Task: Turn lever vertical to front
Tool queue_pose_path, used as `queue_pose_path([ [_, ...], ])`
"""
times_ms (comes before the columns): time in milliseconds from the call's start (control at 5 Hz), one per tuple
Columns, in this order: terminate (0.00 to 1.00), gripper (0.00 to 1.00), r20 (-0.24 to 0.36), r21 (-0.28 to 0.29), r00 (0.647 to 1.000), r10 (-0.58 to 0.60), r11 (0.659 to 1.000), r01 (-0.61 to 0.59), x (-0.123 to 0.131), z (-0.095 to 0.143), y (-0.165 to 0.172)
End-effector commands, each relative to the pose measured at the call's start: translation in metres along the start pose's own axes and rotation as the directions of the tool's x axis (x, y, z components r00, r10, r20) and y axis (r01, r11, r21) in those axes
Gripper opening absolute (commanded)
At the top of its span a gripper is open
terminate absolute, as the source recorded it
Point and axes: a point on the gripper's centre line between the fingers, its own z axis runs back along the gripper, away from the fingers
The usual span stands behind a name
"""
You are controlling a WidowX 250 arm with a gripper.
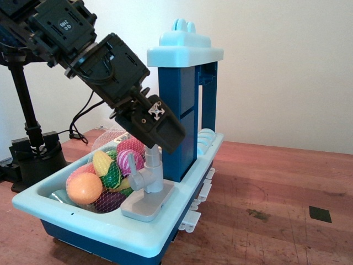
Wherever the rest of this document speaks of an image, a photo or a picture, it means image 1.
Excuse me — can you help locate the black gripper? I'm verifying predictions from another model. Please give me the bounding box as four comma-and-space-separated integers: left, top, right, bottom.
65, 33, 186, 154

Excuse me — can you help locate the pink striped toy onion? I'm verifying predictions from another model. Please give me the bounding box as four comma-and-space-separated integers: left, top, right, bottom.
116, 149, 145, 177

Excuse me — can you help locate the grey faucet lever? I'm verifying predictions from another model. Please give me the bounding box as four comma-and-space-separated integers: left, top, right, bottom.
128, 152, 137, 176

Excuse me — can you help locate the yellow toy corn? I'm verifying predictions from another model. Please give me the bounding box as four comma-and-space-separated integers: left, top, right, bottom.
93, 150, 113, 177

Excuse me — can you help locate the grey toy faucet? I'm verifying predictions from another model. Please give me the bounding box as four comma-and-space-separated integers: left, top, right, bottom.
120, 145, 174, 222

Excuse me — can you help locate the purple toy eggplant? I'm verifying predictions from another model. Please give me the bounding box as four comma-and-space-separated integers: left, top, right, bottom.
94, 192, 126, 213

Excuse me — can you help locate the blue toy kitchen sink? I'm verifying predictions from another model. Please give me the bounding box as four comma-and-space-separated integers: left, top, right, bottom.
12, 19, 223, 264

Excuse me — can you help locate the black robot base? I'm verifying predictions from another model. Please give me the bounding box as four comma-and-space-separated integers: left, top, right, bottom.
1, 131, 67, 193

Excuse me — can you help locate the orange toy fruit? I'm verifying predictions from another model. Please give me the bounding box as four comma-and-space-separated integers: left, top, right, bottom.
66, 173, 103, 204

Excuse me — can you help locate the white mesh net bag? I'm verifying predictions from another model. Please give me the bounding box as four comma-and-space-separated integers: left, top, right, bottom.
66, 128, 145, 214

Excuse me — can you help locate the green toy vegetable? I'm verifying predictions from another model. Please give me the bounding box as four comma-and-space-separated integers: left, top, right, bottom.
100, 150, 122, 189

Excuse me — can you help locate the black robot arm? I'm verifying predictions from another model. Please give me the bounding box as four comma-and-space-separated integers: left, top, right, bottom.
1, 1, 185, 153

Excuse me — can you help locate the light blue toy plate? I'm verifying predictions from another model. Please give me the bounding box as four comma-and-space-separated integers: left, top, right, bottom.
197, 128, 216, 155

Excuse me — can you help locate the black tape patch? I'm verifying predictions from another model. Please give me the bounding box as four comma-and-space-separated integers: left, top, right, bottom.
309, 206, 332, 223

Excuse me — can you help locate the black cable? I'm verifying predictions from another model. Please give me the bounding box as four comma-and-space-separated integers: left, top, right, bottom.
57, 91, 106, 145

